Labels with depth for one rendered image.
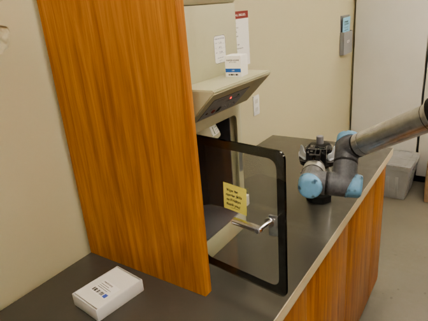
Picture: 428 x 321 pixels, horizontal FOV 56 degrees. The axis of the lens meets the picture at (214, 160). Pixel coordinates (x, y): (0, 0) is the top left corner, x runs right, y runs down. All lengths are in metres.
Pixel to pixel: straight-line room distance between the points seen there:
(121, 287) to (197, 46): 0.71
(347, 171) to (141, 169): 0.63
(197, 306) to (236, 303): 0.11
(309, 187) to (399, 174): 2.57
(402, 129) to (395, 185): 2.67
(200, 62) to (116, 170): 0.39
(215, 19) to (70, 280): 0.91
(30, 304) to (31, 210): 0.27
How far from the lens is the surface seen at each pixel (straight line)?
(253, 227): 0.98
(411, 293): 2.83
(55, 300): 1.33
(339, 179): 1.30
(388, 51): 4.03
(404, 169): 3.77
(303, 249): 1.38
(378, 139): 1.27
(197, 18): 1.15
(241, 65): 1.18
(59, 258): 1.47
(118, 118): 1.13
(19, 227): 1.35
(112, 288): 1.24
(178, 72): 0.95
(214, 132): 1.26
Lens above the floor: 1.70
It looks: 21 degrees down
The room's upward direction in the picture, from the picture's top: 5 degrees counter-clockwise
